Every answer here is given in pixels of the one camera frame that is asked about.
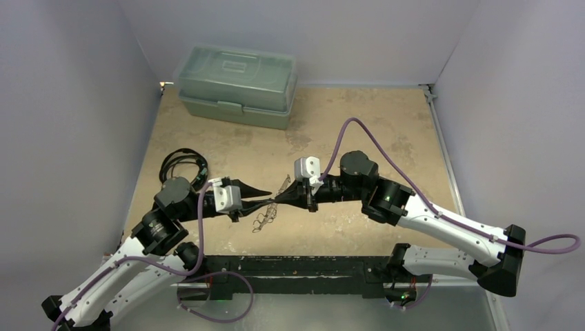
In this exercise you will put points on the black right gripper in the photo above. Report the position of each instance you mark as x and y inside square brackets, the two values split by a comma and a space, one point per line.
[311, 196]

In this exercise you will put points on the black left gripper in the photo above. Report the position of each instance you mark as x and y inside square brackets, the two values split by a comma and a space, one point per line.
[248, 206]

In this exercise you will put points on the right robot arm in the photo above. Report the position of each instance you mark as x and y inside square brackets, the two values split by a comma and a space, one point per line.
[483, 253]

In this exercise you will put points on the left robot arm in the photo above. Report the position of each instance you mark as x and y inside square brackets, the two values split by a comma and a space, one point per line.
[155, 254]

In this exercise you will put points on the green plastic toolbox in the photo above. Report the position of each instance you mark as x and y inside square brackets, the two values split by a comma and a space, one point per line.
[249, 87]

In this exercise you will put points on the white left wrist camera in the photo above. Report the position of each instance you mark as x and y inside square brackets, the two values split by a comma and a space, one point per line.
[221, 186]

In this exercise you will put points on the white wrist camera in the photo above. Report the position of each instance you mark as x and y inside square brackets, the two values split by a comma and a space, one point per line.
[221, 186]
[308, 168]

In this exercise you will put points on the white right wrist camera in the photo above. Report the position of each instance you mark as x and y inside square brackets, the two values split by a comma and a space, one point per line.
[308, 168]

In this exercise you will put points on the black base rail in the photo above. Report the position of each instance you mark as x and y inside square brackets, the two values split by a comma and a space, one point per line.
[371, 277]

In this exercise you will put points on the aluminium frame rail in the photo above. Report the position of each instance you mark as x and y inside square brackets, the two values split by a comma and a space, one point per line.
[495, 307]

